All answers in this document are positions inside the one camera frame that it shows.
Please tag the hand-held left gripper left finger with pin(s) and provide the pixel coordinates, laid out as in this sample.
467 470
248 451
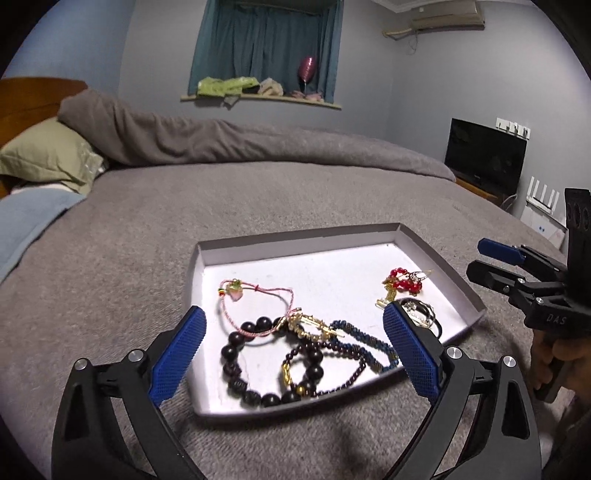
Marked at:
180 355

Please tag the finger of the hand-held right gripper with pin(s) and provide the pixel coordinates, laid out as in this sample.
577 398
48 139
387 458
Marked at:
501 250
489 273

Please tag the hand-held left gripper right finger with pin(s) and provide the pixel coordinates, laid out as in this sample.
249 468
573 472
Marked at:
413 350

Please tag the red bead gold jewelry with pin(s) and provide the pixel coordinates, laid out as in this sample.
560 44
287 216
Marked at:
411 286

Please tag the white cardboard tray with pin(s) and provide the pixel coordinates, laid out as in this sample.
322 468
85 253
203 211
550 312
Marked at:
323 272

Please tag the person's right forearm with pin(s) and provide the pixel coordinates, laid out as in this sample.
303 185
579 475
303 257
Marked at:
570 438

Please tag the person's right hand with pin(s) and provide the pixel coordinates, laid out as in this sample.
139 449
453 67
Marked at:
577 353

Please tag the white box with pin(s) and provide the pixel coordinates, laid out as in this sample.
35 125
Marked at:
542 226

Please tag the white router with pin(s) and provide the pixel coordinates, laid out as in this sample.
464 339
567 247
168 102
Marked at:
545 201

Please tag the wooden television stand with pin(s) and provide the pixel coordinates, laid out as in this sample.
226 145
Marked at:
475 189

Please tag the black television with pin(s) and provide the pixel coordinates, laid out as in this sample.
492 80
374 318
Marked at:
485 157

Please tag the grey bed sheet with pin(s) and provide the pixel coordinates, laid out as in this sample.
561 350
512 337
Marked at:
138 230

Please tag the light blue blanket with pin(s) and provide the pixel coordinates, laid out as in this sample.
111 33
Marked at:
27 221

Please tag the grey duvet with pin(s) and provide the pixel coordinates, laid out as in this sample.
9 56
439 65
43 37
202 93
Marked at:
231 143

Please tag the white pillow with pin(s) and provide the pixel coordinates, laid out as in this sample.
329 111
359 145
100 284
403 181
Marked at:
32 187

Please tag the white air conditioner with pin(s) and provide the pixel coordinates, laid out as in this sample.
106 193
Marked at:
450 16

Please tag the beige air conditioner pipe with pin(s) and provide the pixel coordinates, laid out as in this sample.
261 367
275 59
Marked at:
397 31

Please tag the pink trinkets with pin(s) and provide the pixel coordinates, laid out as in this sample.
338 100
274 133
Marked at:
311 96

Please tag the green pillow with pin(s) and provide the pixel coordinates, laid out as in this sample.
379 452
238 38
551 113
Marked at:
41 147

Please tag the window sill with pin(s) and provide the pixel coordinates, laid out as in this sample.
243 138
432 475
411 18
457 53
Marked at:
277 99

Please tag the green cloth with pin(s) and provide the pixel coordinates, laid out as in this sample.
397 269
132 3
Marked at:
221 86

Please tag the beige cloth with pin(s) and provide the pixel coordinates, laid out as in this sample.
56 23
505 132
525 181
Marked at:
270 87

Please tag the wooden headboard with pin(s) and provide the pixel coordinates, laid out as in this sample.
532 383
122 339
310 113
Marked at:
27 99

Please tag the blue curtain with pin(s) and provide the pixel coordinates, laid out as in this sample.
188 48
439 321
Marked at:
268 41

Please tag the wall hook rack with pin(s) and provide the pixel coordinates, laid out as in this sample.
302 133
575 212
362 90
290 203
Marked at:
512 127

